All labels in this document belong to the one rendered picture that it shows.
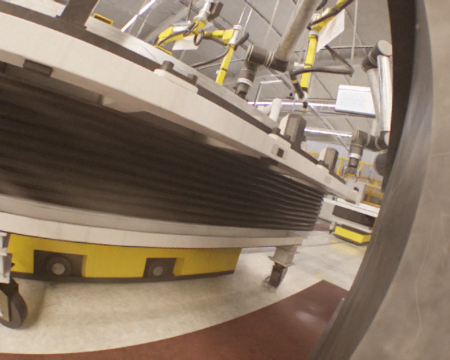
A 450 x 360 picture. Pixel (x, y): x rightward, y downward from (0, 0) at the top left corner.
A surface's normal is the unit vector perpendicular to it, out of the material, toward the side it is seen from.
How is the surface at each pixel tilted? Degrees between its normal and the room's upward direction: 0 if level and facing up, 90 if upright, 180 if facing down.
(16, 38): 90
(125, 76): 90
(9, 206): 90
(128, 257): 90
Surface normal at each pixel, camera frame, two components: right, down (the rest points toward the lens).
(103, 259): 0.66, 0.22
